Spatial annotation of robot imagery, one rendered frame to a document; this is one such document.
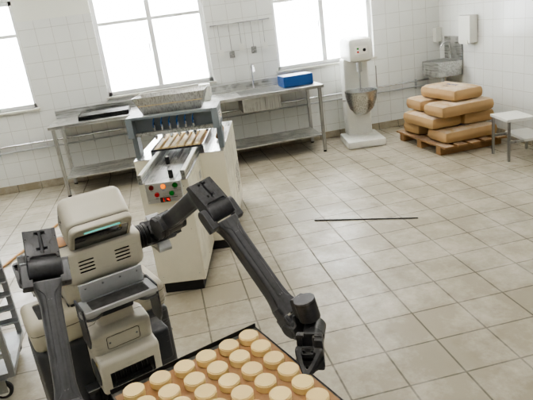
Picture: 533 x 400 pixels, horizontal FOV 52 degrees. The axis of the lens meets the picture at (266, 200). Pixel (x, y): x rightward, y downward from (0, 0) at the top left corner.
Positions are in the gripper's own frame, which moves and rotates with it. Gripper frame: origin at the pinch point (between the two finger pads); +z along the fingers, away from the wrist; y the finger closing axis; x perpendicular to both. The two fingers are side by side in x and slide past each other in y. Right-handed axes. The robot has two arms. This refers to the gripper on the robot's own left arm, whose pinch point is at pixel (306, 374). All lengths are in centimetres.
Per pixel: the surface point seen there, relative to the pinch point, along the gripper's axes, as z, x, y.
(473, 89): -565, -121, 49
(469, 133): -547, -116, 97
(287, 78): -596, 100, 23
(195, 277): -220, 115, 99
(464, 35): -658, -123, -3
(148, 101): -290, 156, -16
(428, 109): -558, -71, 67
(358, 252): -275, 4, 109
